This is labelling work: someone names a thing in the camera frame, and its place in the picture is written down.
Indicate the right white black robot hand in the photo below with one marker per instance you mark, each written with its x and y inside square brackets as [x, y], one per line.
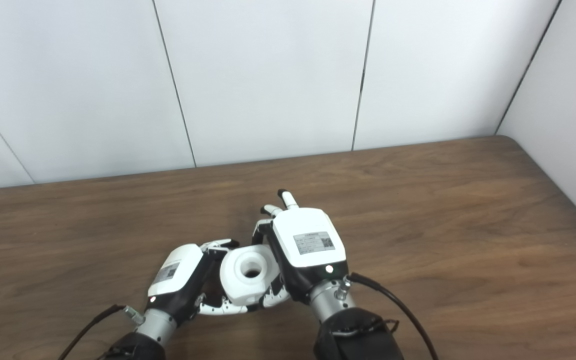
[308, 245]

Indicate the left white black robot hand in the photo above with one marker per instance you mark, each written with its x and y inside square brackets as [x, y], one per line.
[180, 280]

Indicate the white block with holes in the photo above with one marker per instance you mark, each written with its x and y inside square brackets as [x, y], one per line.
[248, 272]

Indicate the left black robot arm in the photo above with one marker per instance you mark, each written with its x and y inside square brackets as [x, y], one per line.
[138, 342]

